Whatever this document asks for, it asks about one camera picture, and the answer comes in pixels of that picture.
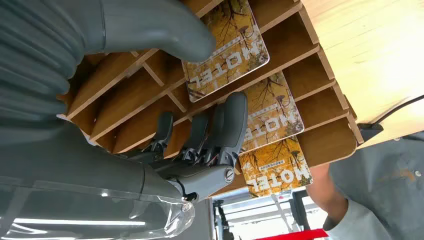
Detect wooden card rack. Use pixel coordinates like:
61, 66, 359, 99
56, 0, 365, 200

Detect yellow hotel key card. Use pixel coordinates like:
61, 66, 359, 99
239, 70, 305, 155
238, 136, 314, 199
181, 0, 271, 103

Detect person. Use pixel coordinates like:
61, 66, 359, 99
306, 130, 424, 240

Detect black stand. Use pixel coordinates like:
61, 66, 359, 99
212, 199, 235, 240

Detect red barrier ribbon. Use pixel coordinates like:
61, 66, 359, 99
254, 228, 329, 240

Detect black post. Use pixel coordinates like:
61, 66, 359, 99
288, 189, 312, 232

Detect black cable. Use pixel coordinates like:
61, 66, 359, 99
375, 94, 424, 126

